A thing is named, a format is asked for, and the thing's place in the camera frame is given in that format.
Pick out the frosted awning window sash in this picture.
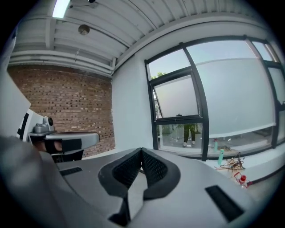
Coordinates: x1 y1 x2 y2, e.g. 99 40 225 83
149 69 202 122

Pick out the pile of clothes hangers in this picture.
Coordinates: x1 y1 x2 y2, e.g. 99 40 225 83
214 152 246 173

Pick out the white window screen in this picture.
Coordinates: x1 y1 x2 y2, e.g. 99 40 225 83
195 57 277 139

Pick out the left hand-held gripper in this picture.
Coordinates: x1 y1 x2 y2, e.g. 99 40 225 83
0 66 63 162

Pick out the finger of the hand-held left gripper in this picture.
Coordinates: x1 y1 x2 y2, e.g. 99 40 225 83
61 132 100 154

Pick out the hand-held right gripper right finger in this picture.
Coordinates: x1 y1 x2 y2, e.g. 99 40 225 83
130 147 257 228

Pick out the person's left hand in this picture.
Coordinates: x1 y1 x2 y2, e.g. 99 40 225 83
33 140 63 153

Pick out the black framed window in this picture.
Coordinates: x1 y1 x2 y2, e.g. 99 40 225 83
144 35 285 162

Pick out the red capped clear bottle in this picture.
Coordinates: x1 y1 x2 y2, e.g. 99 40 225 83
231 171 253 189

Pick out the round ceiling fixture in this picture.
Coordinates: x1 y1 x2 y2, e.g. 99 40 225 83
78 24 90 36

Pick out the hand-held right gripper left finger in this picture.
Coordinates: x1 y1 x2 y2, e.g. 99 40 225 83
56 147 143 221

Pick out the rectangular ceiling light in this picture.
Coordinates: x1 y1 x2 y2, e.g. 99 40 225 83
52 0 71 19

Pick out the teal water bottle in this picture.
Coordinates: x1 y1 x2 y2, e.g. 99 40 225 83
217 149 225 166

